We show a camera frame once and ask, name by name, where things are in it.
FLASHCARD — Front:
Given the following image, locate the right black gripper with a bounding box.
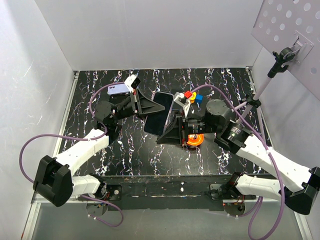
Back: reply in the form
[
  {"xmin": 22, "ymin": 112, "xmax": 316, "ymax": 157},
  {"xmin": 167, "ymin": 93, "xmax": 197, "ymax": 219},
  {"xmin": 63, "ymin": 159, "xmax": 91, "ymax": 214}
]
[{"xmin": 156, "ymin": 109, "xmax": 220, "ymax": 145}]

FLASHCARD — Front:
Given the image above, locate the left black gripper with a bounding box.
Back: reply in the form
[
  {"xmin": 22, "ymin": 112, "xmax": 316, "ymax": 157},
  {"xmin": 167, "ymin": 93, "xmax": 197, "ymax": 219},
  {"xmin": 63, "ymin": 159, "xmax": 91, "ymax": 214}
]
[{"xmin": 111, "ymin": 89, "xmax": 167, "ymax": 123}]

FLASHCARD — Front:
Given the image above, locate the lilac phone case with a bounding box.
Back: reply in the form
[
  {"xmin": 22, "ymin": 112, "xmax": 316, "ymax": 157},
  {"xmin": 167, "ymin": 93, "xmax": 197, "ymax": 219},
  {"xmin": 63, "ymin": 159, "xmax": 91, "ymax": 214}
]
[{"xmin": 107, "ymin": 82, "xmax": 130, "ymax": 96}]

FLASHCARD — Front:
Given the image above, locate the clear transparent phone case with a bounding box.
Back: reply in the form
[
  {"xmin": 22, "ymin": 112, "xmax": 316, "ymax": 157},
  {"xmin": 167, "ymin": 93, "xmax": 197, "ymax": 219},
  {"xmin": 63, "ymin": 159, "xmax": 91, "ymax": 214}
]
[{"xmin": 162, "ymin": 92, "xmax": 175, "ymax": 134}]

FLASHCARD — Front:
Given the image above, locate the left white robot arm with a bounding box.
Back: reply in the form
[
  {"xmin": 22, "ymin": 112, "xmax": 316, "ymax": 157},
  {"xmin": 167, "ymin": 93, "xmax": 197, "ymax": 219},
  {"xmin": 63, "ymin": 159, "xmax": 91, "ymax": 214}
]
[{"xmin": 33, "ymin": 89, "xmax": 166, "ymax": 207}]

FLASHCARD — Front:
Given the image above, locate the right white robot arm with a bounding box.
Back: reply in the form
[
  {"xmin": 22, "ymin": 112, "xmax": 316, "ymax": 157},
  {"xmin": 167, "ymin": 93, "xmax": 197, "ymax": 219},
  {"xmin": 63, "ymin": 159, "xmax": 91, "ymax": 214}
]
[{"xmin": 156, "ymin": 99, "xmax": 320, "ymax": 215}]

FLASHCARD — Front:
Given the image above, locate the red orange oval tray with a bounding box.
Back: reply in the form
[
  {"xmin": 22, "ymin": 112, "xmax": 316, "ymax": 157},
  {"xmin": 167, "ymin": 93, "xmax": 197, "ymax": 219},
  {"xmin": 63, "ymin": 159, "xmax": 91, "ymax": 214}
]
[{"xmin": 186, "ymin": 133, "xmax": 205, "ymax": 149}]

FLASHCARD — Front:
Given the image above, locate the yellow round toy block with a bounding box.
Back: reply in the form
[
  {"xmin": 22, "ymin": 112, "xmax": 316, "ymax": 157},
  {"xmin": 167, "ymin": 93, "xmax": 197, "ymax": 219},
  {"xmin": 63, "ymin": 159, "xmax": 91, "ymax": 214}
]
[{"xmin": 189, "ymin": 92, "xmax": 197, "ymax": 104}]

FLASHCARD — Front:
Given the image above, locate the blue cube toy block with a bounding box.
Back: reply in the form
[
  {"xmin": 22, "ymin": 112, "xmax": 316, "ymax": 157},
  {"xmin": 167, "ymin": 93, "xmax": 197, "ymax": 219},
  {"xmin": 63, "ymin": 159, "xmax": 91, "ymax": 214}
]
[{"xmin": 195, "ymin": 94, "xmax": 203, "ymax": 104}]

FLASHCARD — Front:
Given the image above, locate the perforated lilac panel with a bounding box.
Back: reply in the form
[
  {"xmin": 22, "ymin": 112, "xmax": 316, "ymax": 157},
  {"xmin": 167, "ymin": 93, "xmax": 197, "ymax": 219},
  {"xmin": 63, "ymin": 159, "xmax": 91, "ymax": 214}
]
[{"xmin": 251, "ymin": 0, "xmax": 320, "ymax": 98}]

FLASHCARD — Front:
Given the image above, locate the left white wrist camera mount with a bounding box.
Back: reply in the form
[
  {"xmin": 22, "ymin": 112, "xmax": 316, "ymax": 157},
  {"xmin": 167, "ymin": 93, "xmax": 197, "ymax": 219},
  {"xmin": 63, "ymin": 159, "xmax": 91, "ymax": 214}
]
[{"xmin": 124, "ymin": 74, "xmax": 141, "ymax": 93}]

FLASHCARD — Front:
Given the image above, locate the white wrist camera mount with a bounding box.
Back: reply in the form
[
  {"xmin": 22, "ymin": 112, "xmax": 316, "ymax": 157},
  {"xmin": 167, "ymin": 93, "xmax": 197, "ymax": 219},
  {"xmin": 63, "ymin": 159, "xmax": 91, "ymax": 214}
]
[
  {"xmin": 172, "ymin": 92, "xmax": 191, "ymax": 117},
  {"xmin": 124, "ymin": 74, "xmax": 141, "ymax": 93}
]

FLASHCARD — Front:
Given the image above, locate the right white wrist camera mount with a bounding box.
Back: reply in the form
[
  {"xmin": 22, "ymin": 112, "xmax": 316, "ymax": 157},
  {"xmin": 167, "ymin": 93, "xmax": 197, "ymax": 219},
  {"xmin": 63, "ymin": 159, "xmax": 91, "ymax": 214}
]
[{"xmin": 172, "ymin": 92, "xmax": 191, "ymax": 117}]

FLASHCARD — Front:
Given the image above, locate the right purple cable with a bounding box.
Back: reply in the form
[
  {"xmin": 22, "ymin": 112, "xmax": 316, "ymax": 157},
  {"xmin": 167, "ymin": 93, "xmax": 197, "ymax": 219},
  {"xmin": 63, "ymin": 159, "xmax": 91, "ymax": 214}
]
[{"xmin": 191, "ymin": 84, "xmax": 286, "ymax": 240}]

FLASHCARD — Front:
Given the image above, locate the purple cable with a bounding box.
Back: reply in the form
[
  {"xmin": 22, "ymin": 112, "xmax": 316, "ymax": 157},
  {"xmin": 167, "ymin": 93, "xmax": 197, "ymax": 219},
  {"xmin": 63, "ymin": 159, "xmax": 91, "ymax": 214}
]
[
  {"xmin": 191, "ymin": 84, "xmax": 286, "ymax": 240},
  {"xmin": 19, "ymin": 81, "xmax": 125, "ymax": 228}
]

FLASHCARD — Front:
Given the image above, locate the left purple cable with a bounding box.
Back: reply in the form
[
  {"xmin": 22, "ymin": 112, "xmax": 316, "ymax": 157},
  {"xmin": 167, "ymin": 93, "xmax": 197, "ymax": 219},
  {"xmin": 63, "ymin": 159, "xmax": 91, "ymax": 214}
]
[{"xmin": 19, "ymin": 81, "xmax": 125, "ymax": 228}]

